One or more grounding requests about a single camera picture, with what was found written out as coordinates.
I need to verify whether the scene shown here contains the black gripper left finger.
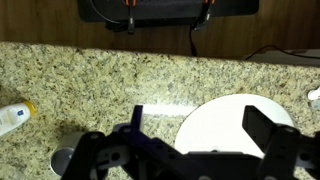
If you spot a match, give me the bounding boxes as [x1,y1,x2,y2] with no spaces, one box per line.
[61,104,201,180]

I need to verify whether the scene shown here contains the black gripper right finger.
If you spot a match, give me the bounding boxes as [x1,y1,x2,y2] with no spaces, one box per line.
[242,104,320,180]

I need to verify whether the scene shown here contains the metal cup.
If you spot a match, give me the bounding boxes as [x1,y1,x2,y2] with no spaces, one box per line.
[49,131,88,178]

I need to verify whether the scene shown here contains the small clear cap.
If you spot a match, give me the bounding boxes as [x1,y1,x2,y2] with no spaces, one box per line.
[310,99,320,112]

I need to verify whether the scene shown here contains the white contact lens case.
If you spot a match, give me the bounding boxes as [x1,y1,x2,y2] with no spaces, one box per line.
[307,86,320,101]

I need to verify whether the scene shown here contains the white oval sink basin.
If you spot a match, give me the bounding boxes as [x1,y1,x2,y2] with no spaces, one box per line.
[174,93,296,159]

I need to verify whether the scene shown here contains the white tube yellow cap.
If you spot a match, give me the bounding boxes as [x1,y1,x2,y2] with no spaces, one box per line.
[0,100,37,137]

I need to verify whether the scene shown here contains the black orange clamp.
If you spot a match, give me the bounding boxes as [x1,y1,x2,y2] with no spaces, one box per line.
[124,0,138,34]
[194,0,216,32]

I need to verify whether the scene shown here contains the black power cord with plug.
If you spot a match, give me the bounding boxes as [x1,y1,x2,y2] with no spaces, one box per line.
[244,44,320,61]

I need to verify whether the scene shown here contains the thin black floor cable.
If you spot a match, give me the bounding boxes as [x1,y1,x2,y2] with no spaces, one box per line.
[189,26,198,57]

